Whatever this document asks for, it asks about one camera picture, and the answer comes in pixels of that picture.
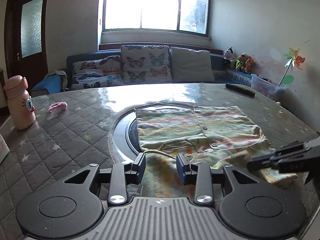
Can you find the pink cartoon water bottle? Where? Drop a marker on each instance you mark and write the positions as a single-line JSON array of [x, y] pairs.
[[20, 104]]

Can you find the tissue pack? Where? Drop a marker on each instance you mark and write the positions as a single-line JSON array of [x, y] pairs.
[[4, 150]]

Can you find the orange plush toy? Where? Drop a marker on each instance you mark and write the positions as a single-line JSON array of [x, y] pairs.
[[248, 65]]

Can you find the colourful paper pinwheel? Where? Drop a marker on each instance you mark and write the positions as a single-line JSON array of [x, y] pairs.
[[294, 60]]

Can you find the window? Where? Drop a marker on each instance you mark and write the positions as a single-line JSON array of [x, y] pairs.
[[186, 16]]

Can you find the upright butterfly cushion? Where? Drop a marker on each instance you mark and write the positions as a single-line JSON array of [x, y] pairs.
[[145, 64]]

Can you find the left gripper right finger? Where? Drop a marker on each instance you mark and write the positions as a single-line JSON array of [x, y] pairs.
[[199, 175]]

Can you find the black remote control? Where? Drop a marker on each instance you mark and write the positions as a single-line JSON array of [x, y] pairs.
[[241, 90]]

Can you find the round induction cooktop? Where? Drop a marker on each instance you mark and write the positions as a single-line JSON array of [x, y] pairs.
[[124, 133]]

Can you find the cow plush toy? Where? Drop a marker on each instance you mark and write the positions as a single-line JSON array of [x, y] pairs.
[[228, 56]]

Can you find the green patterned child garment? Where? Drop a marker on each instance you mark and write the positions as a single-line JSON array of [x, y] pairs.
[[212, 135]]

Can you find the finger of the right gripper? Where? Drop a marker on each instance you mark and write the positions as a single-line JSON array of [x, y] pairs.
[[296, 146], [259, 163]]

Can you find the dark wooden door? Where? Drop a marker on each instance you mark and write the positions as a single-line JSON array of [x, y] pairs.
[[24, 40]]

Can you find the clear plastic toy bin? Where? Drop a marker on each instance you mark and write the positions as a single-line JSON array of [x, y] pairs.
[[268, 89]]

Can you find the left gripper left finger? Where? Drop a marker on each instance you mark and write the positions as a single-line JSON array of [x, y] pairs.
[[123, 175]]

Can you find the plain beige cushion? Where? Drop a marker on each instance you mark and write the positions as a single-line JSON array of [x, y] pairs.
[[191, 65]]

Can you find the low butterfly pillow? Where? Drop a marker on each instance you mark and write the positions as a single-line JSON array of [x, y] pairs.
[[97, 73]]

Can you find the blue sofa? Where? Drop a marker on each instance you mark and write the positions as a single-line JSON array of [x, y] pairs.
[[221, 72]]

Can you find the green vest plush toy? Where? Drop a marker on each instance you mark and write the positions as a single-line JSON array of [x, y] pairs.
[[240, 62]]

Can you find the blue blanket on sofa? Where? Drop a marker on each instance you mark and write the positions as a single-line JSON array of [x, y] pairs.
[[53, 82]]

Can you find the small pink hair clip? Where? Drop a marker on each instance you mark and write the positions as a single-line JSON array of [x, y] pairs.
[[58, 106]]

